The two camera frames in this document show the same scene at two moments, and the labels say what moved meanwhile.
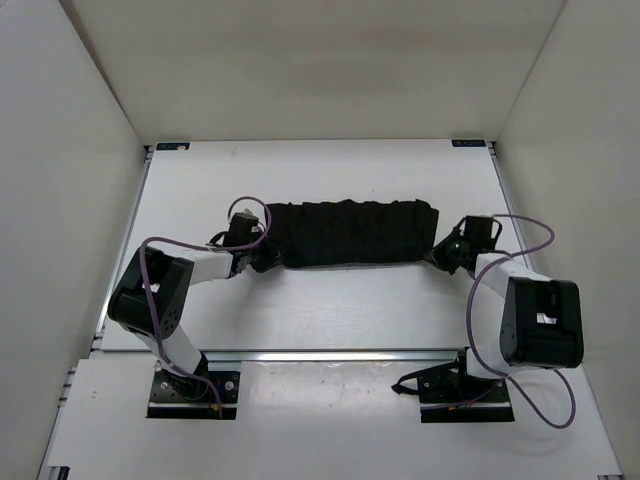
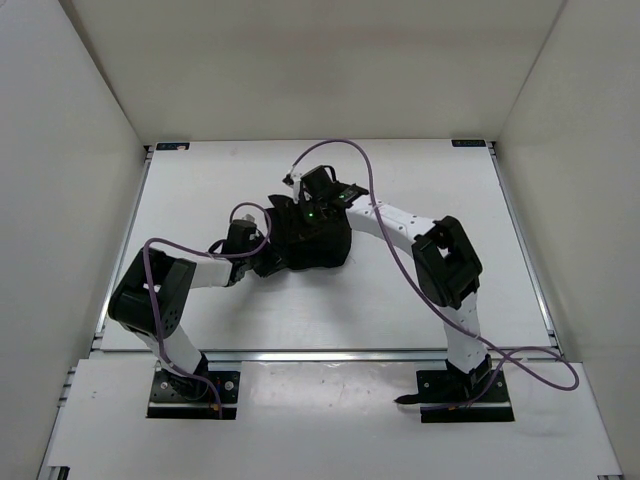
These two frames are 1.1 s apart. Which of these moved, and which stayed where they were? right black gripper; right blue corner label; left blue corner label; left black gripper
Moved: right black gripper
Stayed: right blue corner label; left blue corner label; left black gripper
